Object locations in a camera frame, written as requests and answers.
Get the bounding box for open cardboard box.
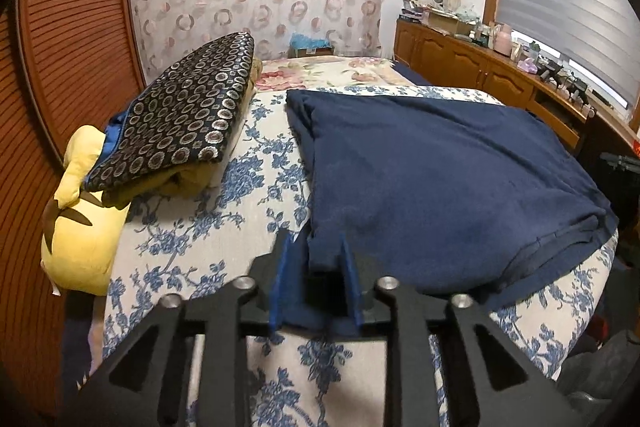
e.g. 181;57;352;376
427;12;473;36

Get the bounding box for cardboard box with blue cloth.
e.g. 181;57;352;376
289;32;335;59

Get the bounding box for pink cup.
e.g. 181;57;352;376
494;23;513;55

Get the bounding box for folded dark circle-patterned blanket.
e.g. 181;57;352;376
85;32;256;192

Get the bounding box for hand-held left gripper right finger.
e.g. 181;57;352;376
340;237;576;427

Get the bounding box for navy cloth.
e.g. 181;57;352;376
392;61;433;86

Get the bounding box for wooden cabinet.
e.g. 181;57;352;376
393;18;601;152

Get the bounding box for blue floral bedspread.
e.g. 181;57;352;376
87;84;621;427

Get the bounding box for pink floral blanket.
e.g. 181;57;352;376
255;54;416;95

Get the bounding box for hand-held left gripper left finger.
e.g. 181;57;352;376
77;227;294;427

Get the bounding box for navy t-shirt with orange print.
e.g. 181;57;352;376
285;88;621;340

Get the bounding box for yellow plush toy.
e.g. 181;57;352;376
40;124;131;298

